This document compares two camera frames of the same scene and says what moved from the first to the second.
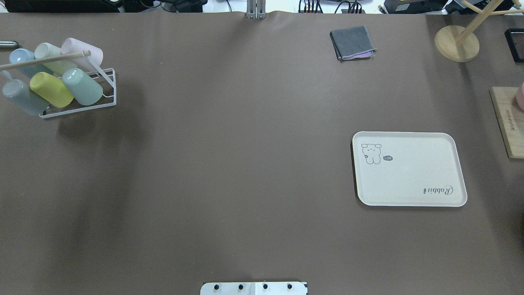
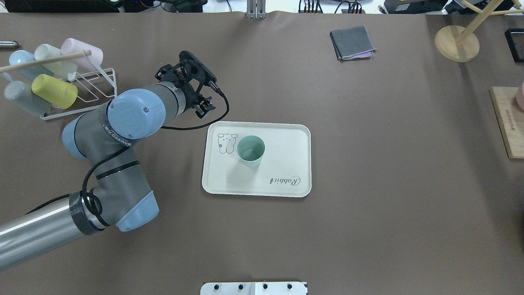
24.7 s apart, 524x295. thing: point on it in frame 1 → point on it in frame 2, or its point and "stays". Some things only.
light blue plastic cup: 20,55 stays
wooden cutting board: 510,119 stays
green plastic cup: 85,91 → 251,149
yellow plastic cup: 51,89 stays
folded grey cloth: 351,43 stays
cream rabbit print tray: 396,169 → 285,171
